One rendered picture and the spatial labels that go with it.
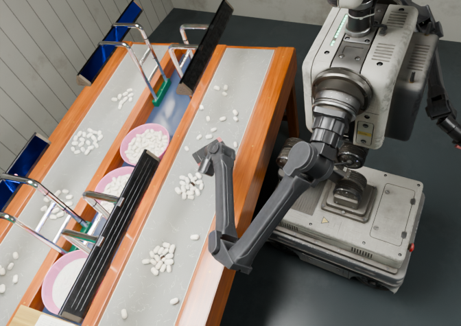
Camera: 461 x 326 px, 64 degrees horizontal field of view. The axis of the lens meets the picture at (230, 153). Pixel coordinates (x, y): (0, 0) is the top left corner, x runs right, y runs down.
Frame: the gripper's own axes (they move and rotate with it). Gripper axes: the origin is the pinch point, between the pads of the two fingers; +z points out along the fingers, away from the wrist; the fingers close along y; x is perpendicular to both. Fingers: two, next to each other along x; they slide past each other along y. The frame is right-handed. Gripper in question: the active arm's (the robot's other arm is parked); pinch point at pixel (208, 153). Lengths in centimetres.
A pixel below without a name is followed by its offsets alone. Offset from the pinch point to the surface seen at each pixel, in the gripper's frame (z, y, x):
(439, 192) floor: 39, 110, -96
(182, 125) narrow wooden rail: 34.1, 1.2, 18.4
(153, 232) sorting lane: 8.8, -38.3, -16.1
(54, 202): 7, -64, 18
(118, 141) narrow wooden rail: 44, -31, 30
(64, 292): 9, -81, -16
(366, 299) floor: 26, 32, -112
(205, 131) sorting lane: 30.0, 8.9, 9.5
